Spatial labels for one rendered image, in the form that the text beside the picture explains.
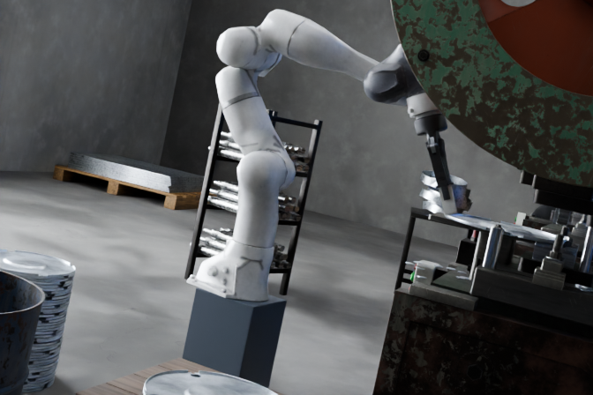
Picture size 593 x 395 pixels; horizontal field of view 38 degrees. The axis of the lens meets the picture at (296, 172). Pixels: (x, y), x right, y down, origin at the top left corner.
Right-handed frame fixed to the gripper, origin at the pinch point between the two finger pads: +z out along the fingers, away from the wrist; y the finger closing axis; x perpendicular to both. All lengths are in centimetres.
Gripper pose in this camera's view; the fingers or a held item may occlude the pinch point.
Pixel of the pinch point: (447, 200)
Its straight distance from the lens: 205.9
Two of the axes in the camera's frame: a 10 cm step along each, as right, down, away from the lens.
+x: 9.3, -2.2, -2.8
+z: 2.1, 9.8, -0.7
